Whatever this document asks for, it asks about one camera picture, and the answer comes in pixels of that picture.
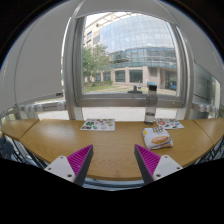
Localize green tree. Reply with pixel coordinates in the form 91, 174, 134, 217
82, 43, 113, 84

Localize glass-fronted building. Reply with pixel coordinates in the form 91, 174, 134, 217
84, 12, 178, 91

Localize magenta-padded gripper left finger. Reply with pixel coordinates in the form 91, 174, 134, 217
44, 144, 95, 187

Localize dark window handle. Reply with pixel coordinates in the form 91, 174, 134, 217
127, 84, 143, 94

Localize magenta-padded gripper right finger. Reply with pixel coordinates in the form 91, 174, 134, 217
134, 144, 184, 185

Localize large white sticker sheet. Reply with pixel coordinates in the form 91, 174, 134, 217
79, 118, 116, 132

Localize white rail with clips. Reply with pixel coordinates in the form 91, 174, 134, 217
19, 100, 66, 118
191, 101, 219, 114

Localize white window frame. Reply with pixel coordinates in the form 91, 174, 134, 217
63, 1, 196, 121

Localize clear bottle with black cap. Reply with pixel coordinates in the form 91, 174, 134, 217
143, 84, 159, 126

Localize small white sticker sheet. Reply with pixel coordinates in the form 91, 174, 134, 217
154, 118, 185, 130

